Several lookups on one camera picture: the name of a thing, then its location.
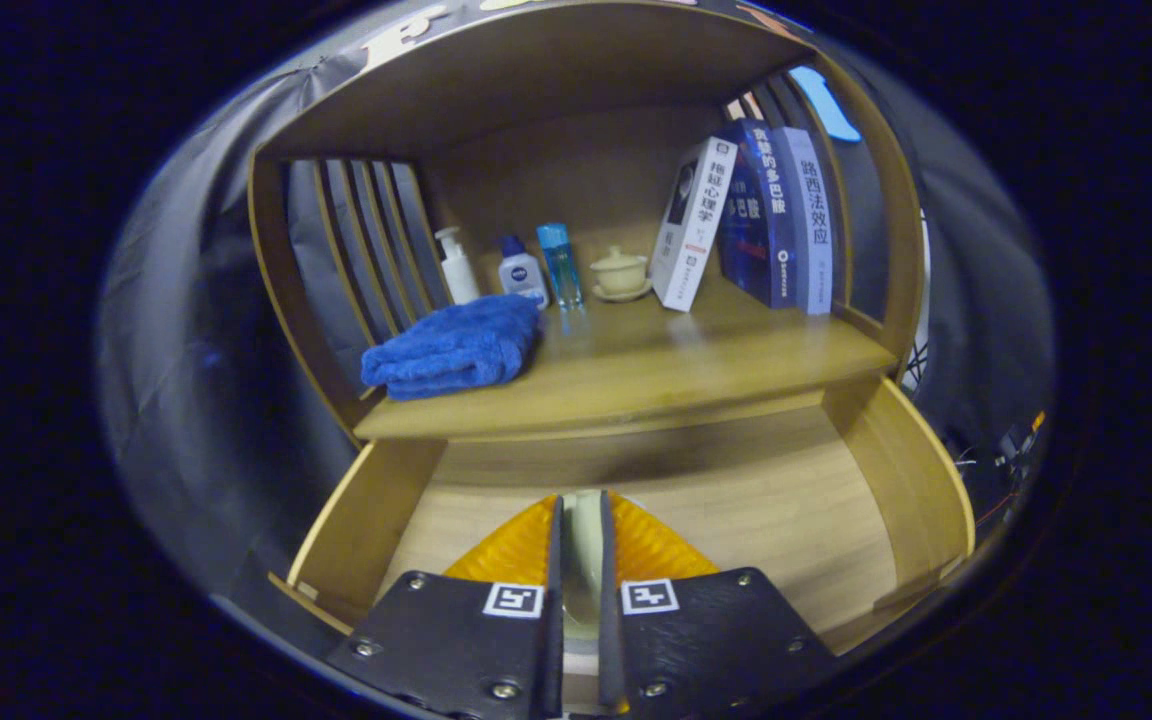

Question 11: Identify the folded blue towel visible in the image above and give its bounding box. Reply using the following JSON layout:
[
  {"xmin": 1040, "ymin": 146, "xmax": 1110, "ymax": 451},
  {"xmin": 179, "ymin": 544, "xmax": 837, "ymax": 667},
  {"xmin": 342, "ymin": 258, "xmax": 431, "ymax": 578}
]
[{"xmin": 361, "ymin": 293, "xmax": 543, "ymax": 402}]

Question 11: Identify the white book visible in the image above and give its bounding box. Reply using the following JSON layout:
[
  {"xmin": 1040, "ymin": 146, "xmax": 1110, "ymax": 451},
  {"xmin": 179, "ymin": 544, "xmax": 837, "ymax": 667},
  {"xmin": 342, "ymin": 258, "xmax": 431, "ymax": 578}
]
[{"xmin": 650, "ymin": 137, "xmax": 739, "ymax": 313}]

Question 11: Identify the black backdrop cloth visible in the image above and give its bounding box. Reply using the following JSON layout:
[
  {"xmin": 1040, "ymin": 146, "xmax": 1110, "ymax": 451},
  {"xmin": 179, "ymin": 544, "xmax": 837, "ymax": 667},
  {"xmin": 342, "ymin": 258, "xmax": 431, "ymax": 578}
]
[{"xmin": 96, "ymin": 0, "xmax": 1052, "ymax": 641}]

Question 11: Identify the dark blue book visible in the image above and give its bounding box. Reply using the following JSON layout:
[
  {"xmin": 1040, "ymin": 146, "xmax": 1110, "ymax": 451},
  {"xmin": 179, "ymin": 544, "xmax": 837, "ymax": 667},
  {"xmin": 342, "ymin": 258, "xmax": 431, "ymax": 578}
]
[{"xmin": 716, "ymin": 118, "xmax": 802, "ymax": 309}]

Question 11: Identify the wooden cabinet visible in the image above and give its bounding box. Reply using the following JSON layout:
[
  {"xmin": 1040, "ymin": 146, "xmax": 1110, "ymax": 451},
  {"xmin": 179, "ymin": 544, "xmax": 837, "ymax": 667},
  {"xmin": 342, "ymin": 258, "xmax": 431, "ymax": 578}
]
[{"xmin": 248, "ymin": 0, "xmax": 927, "ymax": 446}]

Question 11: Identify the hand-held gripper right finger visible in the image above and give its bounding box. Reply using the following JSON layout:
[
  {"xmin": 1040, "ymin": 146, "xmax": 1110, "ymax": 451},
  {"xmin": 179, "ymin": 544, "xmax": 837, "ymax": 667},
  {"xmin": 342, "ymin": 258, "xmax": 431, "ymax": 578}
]
[{"xmin": 598, "ymin": 490, "xmax": 837, "ymax": 717}]

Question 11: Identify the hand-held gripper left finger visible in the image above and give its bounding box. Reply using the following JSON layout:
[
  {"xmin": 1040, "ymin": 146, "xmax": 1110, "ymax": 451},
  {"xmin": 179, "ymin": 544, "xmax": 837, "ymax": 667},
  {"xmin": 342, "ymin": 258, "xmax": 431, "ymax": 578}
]
[{"xmin": 326, "ymin": 495, "xmax": 565, "ymax": 720}]

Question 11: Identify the cream lidded teacup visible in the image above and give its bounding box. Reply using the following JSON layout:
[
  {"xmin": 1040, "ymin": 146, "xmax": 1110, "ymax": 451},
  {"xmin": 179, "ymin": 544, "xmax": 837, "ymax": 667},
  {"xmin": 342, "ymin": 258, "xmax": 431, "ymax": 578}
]
[{"xmin": 590, "ymin": 246, "xmax": 654, "ymax": 303}]

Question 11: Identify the grey blue book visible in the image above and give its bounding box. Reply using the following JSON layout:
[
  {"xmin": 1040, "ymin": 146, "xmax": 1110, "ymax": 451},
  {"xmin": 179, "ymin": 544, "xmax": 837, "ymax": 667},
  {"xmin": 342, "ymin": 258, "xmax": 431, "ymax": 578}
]
[{"xmin": 774, "ymin": 126, "xmax": 837, "ymax": 317}]

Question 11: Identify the white bottle with blue cap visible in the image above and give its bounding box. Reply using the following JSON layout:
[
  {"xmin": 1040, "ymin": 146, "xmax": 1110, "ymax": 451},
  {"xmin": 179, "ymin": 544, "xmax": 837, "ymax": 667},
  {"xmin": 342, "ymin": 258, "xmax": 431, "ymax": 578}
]
[{"xmin": 497, "ymin": 235, "xmax": 550, "ymax": 311}]

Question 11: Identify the black device with orange part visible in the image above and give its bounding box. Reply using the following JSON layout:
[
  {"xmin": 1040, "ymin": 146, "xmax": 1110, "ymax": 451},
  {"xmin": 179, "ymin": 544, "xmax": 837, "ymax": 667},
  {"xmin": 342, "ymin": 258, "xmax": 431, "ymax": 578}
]
[{"xmin": 996, "ymin": 410, "xmax": 1047, "ymax": 471}]

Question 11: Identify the white pump bottle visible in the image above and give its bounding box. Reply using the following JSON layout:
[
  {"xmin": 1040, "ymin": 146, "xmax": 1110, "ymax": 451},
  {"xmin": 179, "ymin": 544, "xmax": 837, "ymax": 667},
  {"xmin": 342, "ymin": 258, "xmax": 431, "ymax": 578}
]
[{"xmin": 434, "ymin": 226, "xmax": 482, "ymax": 306}]

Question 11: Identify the wooden drawer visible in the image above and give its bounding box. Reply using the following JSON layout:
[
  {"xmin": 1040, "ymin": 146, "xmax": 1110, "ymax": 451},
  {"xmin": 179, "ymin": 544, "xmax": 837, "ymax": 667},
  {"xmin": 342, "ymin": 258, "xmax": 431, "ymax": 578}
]
[{"xmin": 268, "ymin": 375, "xmax": 977, "ymax": 661}]

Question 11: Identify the clear blue bottle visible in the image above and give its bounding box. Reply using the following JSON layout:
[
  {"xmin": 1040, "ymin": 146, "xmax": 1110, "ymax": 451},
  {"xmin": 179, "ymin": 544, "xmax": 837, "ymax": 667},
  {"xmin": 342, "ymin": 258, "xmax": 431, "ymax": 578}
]
[{"xmin": 536, "ymin": 222, "xmax": 585, "ymax": 311}]

